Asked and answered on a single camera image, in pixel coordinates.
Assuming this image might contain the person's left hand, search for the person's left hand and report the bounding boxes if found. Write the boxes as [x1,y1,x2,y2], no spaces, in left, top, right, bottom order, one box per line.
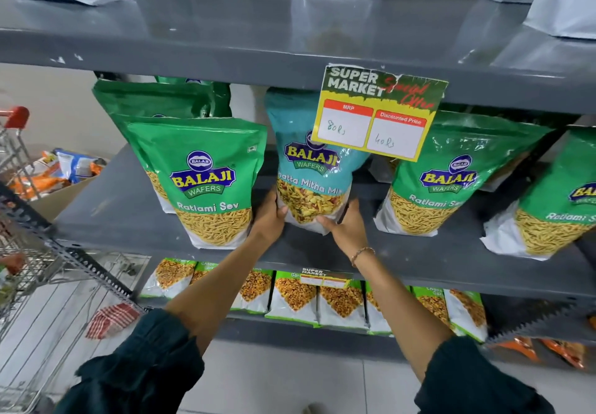
[250,187,290,248]

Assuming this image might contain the person's right hand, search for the person's right hand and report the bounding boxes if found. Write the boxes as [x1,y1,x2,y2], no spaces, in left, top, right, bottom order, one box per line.
[316,198,370,267]

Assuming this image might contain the teal snack mix packet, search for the teal snack mix packet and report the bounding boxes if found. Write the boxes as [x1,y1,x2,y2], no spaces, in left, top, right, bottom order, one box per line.
[265,87,372,236]

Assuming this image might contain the person's right forearm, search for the person's right forearm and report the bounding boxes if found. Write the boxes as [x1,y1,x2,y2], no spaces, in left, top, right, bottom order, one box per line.
[351,248,456,383]

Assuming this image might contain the person's left forearm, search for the person's left forearm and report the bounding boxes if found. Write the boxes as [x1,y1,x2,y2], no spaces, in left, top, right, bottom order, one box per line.
[164,233,278,355]

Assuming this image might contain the small shelf price label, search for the small shelf price label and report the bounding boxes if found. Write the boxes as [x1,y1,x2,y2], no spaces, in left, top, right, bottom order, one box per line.
[299,267,354,289]

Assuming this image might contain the row of green white packets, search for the row of green white packets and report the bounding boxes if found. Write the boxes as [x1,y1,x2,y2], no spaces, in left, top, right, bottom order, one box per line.
[139,257,489,343]

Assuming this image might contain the green noodle snack packet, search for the green noodle snack packet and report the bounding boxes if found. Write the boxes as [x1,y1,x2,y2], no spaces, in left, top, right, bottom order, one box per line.
[373,110,556,238]
[480,127,596,262]
[126,117,269,250]
[92,78,215,214]

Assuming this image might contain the green yellow price sign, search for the green yellow price sign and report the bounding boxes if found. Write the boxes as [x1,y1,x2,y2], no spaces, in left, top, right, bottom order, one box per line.
[310,64,449,162]

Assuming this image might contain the grey metal shelf unit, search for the grey metal shelf unit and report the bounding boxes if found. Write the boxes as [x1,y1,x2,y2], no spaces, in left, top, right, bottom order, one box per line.
[0,0,596,363]

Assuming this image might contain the red white checkered cloth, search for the red white checkered cloth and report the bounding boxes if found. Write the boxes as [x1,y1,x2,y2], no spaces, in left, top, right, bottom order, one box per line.
[85,303,141,340]

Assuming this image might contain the blue white packet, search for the blue white packet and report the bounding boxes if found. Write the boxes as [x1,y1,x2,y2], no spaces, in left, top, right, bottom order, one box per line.
[52,148,101,184]

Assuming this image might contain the dark teal shirt sleeve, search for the dark teal shirt sleeve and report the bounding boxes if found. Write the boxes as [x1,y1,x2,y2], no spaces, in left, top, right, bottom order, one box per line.
[413,336,556,414]
[53,309,205,414]

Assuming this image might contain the cardboard box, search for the cardboard box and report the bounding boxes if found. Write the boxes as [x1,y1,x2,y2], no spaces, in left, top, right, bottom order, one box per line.
[8,148,109,223]

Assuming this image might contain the orange snack packet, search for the orange snack packet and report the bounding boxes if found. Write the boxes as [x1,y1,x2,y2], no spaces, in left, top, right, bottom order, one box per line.
[488,336,542,363]
[539,338,588,371]

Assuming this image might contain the orange packet in box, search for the orange packet in box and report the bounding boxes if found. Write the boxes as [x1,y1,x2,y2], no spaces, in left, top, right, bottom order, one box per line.
[8,171,67,201]

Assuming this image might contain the metal shopping cart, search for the metal shopping cart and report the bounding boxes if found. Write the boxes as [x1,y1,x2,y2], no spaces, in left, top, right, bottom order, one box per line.
[0,106,151,414]

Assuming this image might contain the thin beaded bracelet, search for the thin beaded bracelet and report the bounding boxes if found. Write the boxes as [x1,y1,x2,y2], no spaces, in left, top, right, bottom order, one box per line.
[350,246,376,268]

